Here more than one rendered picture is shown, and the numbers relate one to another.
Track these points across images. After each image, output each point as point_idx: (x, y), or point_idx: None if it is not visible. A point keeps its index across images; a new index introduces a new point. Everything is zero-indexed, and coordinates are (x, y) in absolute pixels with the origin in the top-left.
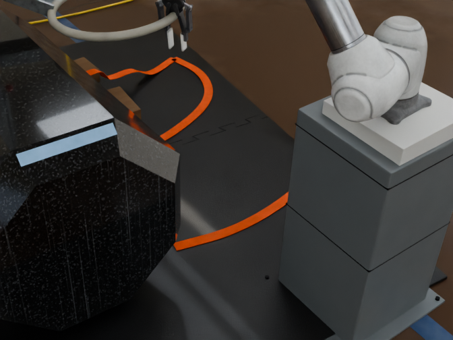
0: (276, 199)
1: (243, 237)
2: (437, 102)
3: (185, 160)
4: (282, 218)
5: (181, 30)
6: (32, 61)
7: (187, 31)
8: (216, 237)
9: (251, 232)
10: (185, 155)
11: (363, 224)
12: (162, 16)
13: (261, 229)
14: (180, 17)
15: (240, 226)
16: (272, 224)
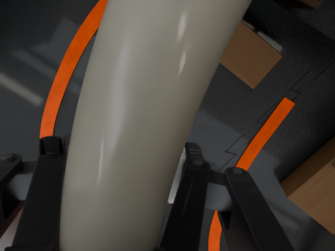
0: (64, 102)
1: (73, 16)
2: None
3: (199, 134)
4: (43, 70)
5: (62, 164)
6: None
7: (17, 160)
8: (103, 2)
9: (67, 30)
10: (203, 144)
11: None
12: (245, 237)
13: (57, 40)
14: (15, 234)
15: (83, 35)
16: (48, 54)
